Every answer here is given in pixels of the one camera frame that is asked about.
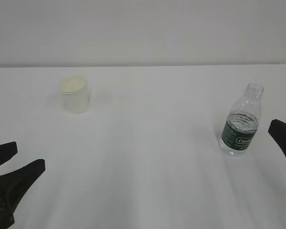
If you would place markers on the clear plastic water bottle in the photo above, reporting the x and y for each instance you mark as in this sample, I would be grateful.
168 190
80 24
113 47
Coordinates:
242 121

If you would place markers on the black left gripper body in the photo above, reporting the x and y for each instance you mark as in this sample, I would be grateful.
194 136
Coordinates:
6 207

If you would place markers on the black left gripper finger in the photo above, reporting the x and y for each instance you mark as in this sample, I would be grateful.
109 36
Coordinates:
14 185
7 151

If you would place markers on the white paper cup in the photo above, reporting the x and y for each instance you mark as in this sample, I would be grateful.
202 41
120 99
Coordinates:
75 94

